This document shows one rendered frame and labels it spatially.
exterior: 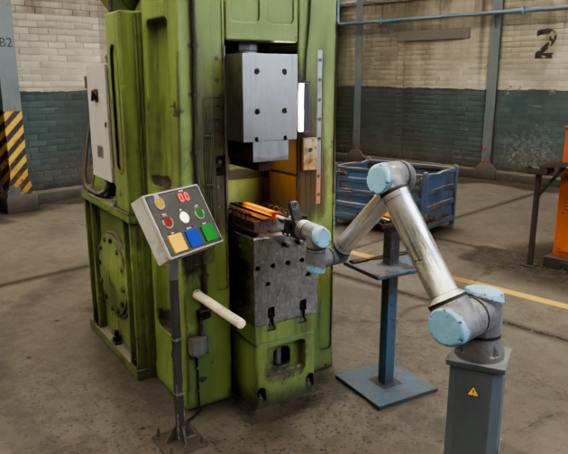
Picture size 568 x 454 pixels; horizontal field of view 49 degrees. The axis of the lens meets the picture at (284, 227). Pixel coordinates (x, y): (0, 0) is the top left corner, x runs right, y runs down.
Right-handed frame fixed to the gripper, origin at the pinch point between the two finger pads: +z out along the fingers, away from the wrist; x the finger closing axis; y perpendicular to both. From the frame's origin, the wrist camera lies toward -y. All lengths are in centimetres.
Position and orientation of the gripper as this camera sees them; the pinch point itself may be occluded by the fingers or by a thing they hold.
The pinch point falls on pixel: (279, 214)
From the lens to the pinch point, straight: 299.7
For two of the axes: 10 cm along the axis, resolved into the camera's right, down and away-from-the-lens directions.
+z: -5.4, -2.3, 8.1
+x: 8.4, -1.3, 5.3
